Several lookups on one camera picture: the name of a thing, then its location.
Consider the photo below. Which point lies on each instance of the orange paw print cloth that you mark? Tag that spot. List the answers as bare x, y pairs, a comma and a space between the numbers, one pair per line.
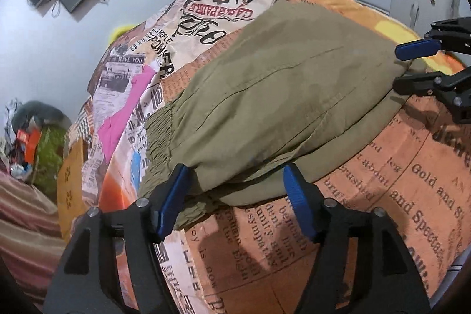
71, 185

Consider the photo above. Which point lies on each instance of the newspaper print blanket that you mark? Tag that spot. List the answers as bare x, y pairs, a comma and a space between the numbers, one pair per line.
386, 207

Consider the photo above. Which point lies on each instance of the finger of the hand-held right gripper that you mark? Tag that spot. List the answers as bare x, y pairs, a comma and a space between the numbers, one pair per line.
415, 83
417, 48

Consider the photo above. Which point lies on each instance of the striped cloth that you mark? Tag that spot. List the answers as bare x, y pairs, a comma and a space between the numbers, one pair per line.
25, 225

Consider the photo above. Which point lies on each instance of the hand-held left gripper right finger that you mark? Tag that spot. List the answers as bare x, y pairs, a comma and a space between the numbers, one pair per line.
298, 201

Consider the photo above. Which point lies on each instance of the yellow plush item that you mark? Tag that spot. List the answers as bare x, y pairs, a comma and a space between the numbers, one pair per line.
121, 33

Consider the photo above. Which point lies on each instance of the pile of clothes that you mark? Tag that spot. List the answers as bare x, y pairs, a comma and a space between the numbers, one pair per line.
33, 137

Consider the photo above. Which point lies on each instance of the olive green pants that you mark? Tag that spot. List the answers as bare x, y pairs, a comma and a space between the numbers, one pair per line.
279, 97

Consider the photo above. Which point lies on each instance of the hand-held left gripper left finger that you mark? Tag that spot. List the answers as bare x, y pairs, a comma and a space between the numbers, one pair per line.
172, 201

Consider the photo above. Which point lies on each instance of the orange yellow blanket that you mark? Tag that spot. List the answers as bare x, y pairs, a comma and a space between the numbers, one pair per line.
371, 14

